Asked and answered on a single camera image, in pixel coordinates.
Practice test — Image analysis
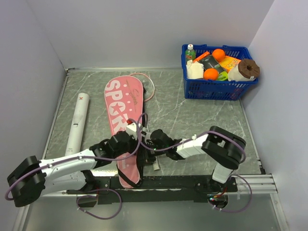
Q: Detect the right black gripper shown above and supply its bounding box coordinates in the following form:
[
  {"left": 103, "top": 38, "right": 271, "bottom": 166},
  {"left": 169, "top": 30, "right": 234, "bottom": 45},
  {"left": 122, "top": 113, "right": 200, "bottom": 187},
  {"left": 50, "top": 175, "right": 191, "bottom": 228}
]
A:
[{"left": 133, "top": 141, "right": 167, "bottom": 167}]

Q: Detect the pink racket cover bag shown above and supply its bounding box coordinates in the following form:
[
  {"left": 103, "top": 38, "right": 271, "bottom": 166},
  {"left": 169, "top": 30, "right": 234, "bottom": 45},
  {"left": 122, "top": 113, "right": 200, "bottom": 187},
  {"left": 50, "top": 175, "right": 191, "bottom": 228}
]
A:
[{"left": 104, "top": 75, "right": 144, "bottom": 189}]

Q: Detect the white shuttlecock tube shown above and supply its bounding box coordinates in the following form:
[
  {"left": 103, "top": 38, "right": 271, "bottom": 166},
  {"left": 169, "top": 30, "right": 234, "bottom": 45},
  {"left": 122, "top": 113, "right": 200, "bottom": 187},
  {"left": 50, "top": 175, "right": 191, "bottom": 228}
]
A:
[{"left": 65, "top": 93, "right": 90, "bottom": 156}]

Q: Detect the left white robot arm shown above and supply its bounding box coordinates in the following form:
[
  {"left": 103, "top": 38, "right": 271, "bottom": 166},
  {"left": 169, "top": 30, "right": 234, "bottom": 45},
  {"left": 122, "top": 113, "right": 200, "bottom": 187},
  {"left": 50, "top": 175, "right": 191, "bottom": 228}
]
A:
[{"left": 4, "top": 131, "right": 140, "bottom": 207}]

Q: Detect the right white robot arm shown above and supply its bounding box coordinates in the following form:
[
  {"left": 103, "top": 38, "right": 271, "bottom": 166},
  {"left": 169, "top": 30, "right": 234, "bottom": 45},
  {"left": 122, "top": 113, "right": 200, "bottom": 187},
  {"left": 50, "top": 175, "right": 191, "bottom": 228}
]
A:
[{"left": 141, "top": 126, "right": 246, "bottom": 192}]

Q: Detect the green small pack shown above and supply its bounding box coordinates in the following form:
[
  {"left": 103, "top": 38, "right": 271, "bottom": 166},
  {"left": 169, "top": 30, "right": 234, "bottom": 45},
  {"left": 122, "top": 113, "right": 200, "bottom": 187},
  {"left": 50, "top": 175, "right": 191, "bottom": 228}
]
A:
[{"left": 217, "top": 71, "right": 228, "bottom": 81}]

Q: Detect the white carton box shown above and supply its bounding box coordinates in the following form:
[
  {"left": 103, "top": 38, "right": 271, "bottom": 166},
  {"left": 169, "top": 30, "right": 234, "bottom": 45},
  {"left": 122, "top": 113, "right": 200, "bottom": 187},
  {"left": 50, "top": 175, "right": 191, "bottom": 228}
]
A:
[{"left": 186, "top": 60, "right": 204, "bottom": 79}]

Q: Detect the orange fruit lower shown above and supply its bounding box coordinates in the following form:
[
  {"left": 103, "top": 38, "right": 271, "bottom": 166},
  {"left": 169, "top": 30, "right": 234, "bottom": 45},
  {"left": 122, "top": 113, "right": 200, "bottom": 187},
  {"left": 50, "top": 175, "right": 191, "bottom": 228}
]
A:
[{"left": 204, "top": 68, "right": 219, "bottom": 81}]

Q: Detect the orange fruit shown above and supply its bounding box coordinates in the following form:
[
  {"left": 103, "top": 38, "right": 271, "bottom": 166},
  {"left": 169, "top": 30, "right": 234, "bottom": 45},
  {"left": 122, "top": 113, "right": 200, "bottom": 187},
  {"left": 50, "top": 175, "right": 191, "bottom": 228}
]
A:
[
  {"left": 212, "top": 49, "right": 226, "bottom": 62},
  {"left": 204, "top": 68, "right": 219, "bottom": 81}
]

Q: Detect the blue plastic basket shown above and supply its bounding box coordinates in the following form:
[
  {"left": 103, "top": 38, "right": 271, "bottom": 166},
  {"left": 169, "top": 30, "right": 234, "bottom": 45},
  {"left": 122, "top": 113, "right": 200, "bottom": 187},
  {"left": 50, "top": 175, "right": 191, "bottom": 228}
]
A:
[{"left": 181, "top": 44, "right": 258, "bottom": 101}]

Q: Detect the black product box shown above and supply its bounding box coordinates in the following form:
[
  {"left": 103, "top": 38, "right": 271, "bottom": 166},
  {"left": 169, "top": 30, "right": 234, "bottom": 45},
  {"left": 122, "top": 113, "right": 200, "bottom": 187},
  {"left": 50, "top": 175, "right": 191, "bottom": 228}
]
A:
[{"left": 199, "top": 55, "right": 226, "bottom": 74}]

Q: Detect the green drink bottle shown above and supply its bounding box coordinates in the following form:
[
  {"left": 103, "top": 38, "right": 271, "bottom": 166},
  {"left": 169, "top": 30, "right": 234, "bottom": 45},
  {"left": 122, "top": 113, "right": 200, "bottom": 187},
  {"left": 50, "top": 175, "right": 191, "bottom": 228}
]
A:
[{"left": 185, "top": 44, "right": 196, "bottom": 62}]

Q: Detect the orange thin box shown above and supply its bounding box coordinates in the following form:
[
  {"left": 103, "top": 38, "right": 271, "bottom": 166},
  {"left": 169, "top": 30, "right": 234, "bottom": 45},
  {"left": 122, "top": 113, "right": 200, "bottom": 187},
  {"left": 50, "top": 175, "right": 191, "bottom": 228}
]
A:
[{"left": 192, "top": 51, "right": 210, "bottom": 63}]

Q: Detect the yellow snack box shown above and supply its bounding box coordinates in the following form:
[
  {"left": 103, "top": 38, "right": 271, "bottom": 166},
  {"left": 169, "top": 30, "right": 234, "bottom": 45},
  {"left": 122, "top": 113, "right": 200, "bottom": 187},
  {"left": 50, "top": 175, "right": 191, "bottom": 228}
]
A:
[{"left": 219, "top": 55, "right": 241, "bottom": 73}]

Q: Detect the orange fruit upper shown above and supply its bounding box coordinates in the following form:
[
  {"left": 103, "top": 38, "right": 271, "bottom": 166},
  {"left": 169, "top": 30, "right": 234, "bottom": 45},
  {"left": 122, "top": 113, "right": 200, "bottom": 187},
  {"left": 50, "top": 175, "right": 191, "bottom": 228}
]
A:
[{"left": 212, "top": 49, "right": 226, "bottom": 62}]

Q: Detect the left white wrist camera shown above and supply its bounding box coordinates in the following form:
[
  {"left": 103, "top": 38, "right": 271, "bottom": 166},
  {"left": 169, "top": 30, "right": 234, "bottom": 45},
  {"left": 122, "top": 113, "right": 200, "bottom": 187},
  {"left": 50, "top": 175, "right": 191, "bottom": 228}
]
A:
[{"left": 125, "top": 120, "right": 137, "bottom": 139}]

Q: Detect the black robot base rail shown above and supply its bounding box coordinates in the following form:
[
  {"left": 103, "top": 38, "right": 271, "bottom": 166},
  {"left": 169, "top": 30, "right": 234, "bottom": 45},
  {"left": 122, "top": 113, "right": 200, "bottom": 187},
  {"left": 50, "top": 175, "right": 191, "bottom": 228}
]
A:
[{"left": 66, "top": 174, "right": 239, "bottom": 205}]

